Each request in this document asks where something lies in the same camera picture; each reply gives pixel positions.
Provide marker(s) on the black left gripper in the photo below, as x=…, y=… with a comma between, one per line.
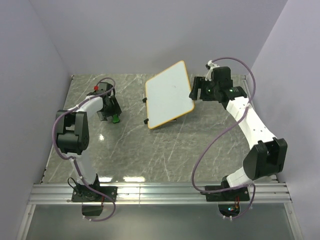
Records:
x=115, y=109

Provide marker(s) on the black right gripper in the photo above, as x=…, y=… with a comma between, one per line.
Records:
x=200, y=82

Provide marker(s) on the green whiteboard eraser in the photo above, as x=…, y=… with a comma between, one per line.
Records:
x=115, y=119

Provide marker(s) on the yellow framed whiteboard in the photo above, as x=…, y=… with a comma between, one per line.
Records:
x=168, y=95

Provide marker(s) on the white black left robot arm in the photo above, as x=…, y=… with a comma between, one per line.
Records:
x=71, y=137

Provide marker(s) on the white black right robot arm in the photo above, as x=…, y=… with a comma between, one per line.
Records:
x=267, y=152

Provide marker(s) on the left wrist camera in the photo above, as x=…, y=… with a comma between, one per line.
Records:
x=103, y=87

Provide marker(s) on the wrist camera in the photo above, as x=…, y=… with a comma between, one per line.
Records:
x=103, y=87
x=217, y=74

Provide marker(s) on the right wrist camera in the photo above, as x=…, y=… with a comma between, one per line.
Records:
x=217, y=74

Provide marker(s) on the metal wire board stand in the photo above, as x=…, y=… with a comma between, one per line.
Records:
x=144, y=100

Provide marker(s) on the aluminium mounting rail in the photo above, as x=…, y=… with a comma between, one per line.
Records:
x=170, y=193

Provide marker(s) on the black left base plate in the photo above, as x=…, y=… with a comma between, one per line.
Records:
x=107, y=193

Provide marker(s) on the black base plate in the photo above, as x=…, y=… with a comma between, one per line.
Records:
x=240, y=194
x=107, y=193

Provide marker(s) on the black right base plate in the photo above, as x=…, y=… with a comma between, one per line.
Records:
x=240, y=194

